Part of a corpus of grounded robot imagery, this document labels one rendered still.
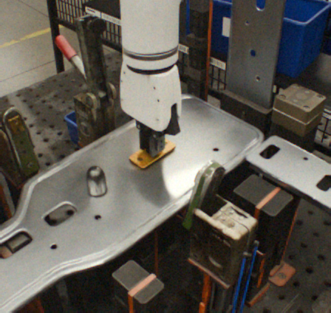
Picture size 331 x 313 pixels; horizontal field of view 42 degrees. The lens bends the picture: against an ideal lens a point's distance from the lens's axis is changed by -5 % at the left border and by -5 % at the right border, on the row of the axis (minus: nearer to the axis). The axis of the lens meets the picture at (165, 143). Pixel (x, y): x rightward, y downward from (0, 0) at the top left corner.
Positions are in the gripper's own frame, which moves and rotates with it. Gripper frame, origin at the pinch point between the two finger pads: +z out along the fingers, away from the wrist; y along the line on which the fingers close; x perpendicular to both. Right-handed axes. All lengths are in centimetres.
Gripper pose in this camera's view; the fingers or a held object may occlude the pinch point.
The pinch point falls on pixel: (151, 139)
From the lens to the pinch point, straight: 76.8
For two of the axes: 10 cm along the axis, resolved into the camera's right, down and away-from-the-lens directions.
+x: 7.0, -4.4, 5.6
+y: 7.1, 4.4, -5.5
